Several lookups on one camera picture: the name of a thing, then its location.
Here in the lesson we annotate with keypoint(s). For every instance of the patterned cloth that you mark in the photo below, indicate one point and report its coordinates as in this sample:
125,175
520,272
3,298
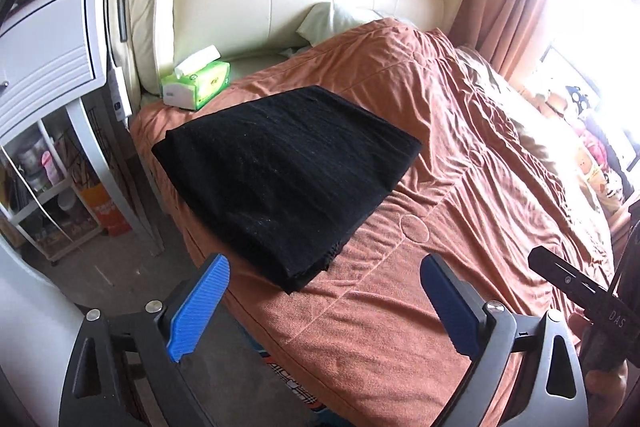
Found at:
285,382

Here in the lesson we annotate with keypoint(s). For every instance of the person's right hand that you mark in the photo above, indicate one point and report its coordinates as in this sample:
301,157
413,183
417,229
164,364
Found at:
605,387

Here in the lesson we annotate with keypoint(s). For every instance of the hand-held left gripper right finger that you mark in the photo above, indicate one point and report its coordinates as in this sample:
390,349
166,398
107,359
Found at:
450,307

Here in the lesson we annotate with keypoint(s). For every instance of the bright window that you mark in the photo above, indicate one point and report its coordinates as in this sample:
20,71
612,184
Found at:
600,32

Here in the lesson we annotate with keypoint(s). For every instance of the white power strip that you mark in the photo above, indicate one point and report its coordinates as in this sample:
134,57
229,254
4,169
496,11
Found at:
119,92

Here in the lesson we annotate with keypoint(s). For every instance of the white nightstand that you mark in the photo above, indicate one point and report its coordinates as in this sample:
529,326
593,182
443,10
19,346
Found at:
45,42

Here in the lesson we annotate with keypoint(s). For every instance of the beige quilt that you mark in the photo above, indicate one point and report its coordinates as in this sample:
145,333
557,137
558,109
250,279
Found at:
530,132

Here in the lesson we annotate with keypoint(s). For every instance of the pink bottle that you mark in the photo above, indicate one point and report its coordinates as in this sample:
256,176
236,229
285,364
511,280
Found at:
50,167

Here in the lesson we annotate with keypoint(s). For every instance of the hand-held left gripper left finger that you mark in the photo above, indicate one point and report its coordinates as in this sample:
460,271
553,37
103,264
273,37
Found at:
200,307

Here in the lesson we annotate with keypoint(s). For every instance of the brown fleece blanket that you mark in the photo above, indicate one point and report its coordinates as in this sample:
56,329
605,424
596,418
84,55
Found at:
450,207

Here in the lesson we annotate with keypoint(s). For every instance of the white pillow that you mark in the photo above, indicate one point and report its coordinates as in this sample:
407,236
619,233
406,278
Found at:
335,19

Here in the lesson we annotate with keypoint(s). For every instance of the black pants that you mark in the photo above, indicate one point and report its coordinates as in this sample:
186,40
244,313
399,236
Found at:
280,177

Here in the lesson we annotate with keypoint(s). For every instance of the green tissue box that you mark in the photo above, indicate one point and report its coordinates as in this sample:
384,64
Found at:
200,82

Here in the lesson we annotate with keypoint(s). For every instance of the pile of plush toys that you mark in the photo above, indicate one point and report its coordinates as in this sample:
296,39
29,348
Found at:
590,157

